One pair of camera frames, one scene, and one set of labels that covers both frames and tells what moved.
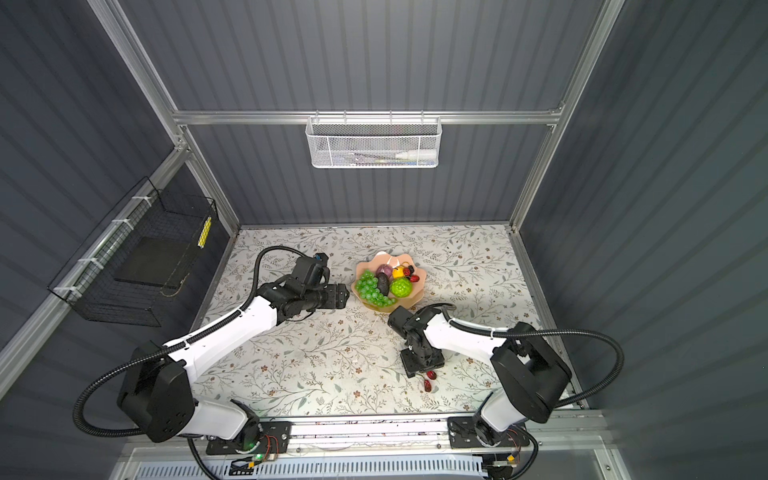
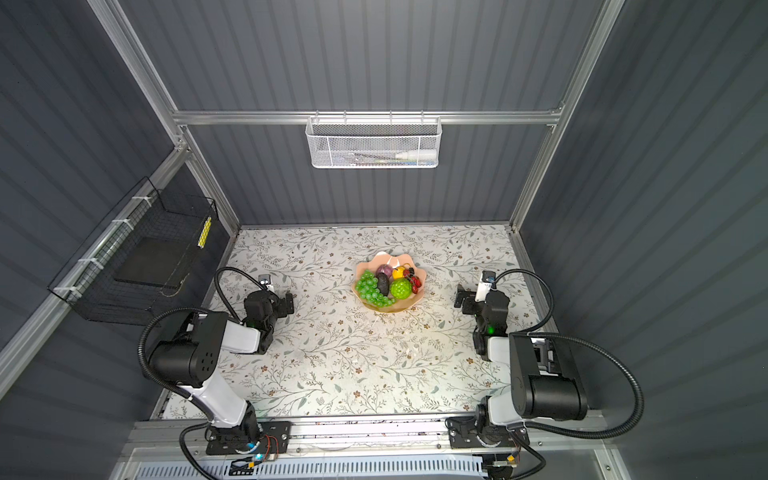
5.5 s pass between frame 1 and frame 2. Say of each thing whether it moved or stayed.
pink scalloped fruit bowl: stayed
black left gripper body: moved
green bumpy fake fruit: stayed
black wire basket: stayed
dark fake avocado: stayed
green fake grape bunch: stayed
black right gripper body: moved
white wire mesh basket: stayed
